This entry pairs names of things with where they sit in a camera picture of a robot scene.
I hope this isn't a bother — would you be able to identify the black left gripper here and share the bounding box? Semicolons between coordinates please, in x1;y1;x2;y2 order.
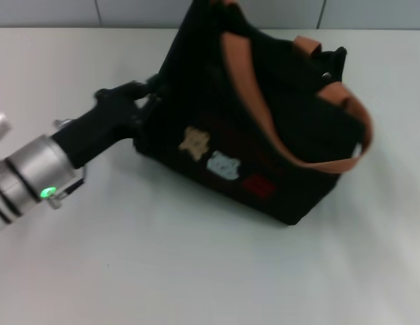
49;72;165;171

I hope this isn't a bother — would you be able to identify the black bag with orange handles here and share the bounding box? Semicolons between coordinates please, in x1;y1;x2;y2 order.
133;0;377;227

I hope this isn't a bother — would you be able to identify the silver metal ring clip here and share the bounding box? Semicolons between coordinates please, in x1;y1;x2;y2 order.
53;117;75;130

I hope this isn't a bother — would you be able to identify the silver cable connector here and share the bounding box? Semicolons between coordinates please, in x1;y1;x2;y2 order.
48;168;86;211

